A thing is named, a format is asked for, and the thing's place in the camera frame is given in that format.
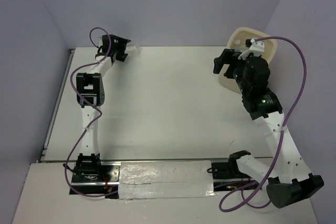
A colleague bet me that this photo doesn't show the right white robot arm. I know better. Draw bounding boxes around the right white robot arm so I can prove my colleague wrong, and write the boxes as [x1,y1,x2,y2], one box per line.
[209,49,324,208]

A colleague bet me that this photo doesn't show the blue label Pocari bottle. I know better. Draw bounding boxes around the blue label Pocari bottle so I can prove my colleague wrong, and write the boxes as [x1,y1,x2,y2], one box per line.
[230,39,247,52]

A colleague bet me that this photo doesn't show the beige plastic bin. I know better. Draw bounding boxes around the beige plastic bin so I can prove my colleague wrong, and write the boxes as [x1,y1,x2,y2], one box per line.
[218,27,278,94]

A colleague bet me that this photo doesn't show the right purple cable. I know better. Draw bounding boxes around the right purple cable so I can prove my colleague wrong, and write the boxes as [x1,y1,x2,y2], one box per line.
[214,36,307,213]

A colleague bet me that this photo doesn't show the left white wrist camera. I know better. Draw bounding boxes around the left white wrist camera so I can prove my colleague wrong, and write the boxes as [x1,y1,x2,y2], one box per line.
[97,37,103,48]

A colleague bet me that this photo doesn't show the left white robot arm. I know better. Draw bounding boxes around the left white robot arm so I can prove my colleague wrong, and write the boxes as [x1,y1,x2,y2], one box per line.
[74,35,131,182]

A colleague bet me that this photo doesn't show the white foil cover sheet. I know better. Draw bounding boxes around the white foil cover sheet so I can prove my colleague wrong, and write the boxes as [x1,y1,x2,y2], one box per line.
[118,161,215,199]

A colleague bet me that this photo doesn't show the clear bottle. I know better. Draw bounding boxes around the clear bottle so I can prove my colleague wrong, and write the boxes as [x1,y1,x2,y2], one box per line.
[125,45,141,54]

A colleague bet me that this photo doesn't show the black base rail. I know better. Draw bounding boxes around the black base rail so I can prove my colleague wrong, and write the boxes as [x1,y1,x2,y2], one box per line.
[63,154,253,199]

